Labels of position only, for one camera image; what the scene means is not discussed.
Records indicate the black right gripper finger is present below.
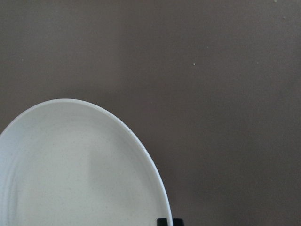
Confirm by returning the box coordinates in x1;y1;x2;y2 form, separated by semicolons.
157;218;184;226

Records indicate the round cream plate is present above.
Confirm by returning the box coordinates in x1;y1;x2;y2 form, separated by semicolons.
0;99;173;226

